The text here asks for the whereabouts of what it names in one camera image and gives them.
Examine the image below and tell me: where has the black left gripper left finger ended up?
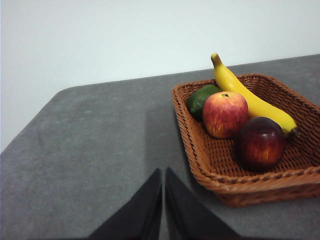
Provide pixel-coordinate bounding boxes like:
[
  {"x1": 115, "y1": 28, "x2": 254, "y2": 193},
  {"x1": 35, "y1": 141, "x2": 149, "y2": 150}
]
[{"x1": 87, "y1": 167, "x2": 163, "y2": 240}]

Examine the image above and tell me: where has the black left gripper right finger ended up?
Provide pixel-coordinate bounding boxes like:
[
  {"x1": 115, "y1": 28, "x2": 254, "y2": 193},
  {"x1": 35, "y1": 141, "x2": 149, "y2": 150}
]
[{"x1": 164, "y1": 166, "x2": 241, "y2": 240}]

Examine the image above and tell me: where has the dark red plum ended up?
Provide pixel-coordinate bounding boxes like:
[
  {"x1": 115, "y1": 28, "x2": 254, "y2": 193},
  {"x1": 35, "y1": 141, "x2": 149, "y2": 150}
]
[{"x1": 234, "y1": 116, "x2": 287, "y2": 172}]

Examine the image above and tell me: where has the brown wicker basket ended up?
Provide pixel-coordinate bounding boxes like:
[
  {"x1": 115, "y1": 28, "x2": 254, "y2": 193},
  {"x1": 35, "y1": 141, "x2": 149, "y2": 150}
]
[{"x1": 171, "y1": 73, "x2": 320, "y2": 208}]

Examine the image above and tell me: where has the red yellow apple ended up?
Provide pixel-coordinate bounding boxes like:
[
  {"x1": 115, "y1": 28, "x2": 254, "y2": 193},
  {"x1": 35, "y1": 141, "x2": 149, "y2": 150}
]
[{"x1": 202, "y1": 91, "x2": 249, "y2": 139}]

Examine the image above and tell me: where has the green lime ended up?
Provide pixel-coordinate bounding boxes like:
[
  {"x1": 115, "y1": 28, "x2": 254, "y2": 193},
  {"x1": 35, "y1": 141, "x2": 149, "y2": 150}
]
[{"x1": 186, "y1": 84, "x2": 222, "y2": 122}]

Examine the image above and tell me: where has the yellow banana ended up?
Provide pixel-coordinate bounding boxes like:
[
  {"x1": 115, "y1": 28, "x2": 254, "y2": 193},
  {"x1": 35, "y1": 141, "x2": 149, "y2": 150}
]
[{"x1": 210, "y1": 52, "x2": 301, "y2": 138}]

